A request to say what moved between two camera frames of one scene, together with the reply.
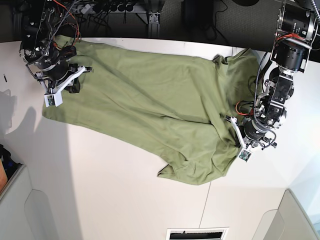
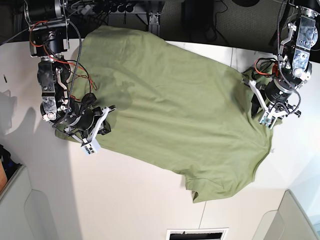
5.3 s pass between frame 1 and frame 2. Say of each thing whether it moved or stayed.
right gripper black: moved
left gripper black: moved
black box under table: stayed
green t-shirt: moved
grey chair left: stayed
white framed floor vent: stayed
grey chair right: stayed
